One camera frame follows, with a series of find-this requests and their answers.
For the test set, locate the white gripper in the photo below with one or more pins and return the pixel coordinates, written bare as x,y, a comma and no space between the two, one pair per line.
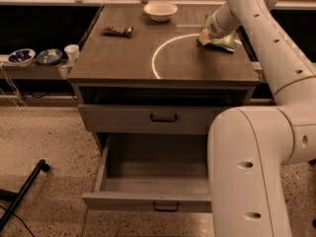
216,28

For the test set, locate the green jalapeno chip bag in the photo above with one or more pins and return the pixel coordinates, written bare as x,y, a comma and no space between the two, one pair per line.
227,43

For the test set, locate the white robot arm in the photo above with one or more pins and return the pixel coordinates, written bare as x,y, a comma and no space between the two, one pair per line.
247,146

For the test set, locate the grey drawer cabinet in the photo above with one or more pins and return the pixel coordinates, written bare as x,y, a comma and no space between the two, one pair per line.
161,64

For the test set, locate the open lower drawer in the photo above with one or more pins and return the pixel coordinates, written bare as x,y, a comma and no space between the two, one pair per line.
152,172

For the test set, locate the white bowl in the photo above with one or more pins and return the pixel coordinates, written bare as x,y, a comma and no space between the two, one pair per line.
160,11

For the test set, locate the dark snack bar packet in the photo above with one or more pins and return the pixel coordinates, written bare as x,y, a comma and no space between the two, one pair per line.
122,32

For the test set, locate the white paper cup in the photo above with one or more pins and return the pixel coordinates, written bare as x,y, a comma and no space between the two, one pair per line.
72,52

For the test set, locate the grey blue bowl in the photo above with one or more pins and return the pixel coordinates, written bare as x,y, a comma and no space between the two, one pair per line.
49,57

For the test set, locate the grey side shelf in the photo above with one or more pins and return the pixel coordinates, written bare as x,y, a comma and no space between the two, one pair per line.
35,71

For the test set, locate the blue patterned bowl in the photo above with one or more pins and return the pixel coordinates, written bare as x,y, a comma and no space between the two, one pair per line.
23,57

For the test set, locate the black chair leg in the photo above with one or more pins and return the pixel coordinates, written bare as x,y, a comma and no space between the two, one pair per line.
14,198

